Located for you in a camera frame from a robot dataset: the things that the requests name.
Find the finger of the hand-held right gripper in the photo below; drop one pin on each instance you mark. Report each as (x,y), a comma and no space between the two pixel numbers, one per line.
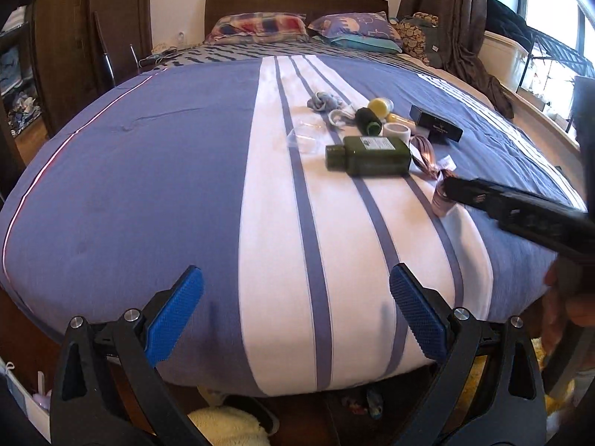
(511,209)

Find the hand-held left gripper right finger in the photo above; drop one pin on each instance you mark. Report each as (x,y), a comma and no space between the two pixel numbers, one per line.
(416,316)

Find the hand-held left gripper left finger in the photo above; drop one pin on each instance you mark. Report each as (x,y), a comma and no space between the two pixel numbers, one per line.
(174,316)

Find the pink striped ribbon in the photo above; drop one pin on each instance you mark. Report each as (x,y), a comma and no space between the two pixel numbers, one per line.
(425,155)

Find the white cloth strip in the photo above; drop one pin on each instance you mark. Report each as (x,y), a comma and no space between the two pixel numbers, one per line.
(335,115)

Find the knotted blue white cloth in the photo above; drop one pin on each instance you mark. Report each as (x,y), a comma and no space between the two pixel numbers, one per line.
(320,101)

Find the person's right hand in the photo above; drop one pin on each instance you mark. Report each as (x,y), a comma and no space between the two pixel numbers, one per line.
(565,302)

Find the black drying rack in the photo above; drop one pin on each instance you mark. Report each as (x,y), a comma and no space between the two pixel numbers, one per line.
(558,51)

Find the black rectangular box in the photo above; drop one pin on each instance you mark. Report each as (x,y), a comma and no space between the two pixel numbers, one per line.
(434,125)

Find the white storage box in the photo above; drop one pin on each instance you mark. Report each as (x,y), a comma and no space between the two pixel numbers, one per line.
(506,60)

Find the cream fluffy slipper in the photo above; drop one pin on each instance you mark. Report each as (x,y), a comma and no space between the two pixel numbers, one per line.
(223,427)

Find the blue white striped blanket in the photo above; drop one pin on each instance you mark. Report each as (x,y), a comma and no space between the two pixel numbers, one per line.
(139,195)

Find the white tape roll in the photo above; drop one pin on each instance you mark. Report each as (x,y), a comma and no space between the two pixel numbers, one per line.
(395,131)

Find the large dark green bottle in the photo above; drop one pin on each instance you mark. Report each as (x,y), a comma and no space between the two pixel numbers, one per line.
(372,155)

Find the black jacket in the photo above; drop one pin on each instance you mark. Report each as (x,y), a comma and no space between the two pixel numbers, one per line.
(506,18)

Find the yellow lid jar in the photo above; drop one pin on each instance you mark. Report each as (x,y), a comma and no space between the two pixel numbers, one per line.
(381,108)

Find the white plastic bin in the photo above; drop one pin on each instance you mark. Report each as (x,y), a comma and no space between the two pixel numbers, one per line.
(32,409)

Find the yellow fluffy rug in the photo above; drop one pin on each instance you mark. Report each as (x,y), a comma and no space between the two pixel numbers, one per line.
(558,411)

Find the small dark green bottle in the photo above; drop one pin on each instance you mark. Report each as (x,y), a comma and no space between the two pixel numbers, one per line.
(366,118)

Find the dark green cushion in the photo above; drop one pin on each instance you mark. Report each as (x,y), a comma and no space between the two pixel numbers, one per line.
(439,51)

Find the brown circle-print cushion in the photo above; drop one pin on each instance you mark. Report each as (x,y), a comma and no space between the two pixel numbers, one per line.
(413,37)

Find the brown curtain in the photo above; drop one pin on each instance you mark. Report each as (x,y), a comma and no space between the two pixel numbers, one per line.
(446,0)

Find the clear plastic packaging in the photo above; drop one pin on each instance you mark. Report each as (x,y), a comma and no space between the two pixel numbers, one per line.
(304,139)

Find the teal pillow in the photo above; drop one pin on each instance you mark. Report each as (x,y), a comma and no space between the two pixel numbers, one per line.
(372,45)

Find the purple printed pillow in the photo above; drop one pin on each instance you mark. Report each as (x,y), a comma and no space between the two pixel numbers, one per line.
(358,25)

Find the grey black patterned bed sheet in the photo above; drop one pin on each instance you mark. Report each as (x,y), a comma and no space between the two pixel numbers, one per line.
(223,53)

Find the folded metal chair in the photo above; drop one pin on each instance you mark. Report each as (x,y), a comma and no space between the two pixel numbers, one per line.
(106,51)

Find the stack of folded clothes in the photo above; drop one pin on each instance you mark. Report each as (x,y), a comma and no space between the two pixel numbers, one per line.
(16,69)

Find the dark wooden headboard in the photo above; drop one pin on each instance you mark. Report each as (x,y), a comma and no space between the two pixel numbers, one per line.
(297,2)

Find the plaid pillow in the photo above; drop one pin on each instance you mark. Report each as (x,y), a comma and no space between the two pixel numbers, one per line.
(255,25)

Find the dark wooden wardrobe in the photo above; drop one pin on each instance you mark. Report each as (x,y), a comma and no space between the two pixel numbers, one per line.
(69,32)

